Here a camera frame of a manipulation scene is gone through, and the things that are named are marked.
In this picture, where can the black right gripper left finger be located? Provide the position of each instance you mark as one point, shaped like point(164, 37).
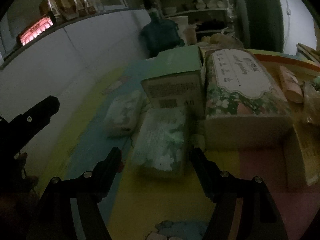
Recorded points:
point(53, 215)

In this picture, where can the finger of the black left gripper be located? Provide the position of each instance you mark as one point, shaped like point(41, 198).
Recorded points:
point(20, 130)

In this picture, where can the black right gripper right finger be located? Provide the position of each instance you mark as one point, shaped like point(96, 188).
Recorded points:
point(244, 209)

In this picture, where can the green floral tissue pack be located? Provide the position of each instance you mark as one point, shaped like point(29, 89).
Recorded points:
point(161, 143)

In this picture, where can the pink soft pack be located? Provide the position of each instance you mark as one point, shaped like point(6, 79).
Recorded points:
point(290, 86)

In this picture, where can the colourful striped foam mat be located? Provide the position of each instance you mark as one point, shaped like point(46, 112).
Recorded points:
point(135, 204)

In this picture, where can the small green tissue pack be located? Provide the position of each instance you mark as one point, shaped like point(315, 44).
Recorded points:
point(123, 114)

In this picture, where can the yellow shallow cardboard tray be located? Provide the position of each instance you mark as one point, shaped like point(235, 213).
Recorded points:
point(302, 152)

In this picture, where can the floral tissue box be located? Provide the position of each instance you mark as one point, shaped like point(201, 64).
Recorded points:
point(245, 107)

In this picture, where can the amber glass jar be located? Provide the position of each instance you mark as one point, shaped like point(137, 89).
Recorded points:
point(49, 8)

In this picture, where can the green cardboard box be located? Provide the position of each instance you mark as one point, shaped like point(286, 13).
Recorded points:
point(176, 79)

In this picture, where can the black refrigerator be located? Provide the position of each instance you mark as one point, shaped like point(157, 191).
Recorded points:
point(263, 24)

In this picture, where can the metal storage shelf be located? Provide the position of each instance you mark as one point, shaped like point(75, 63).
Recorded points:
point(208, 17)

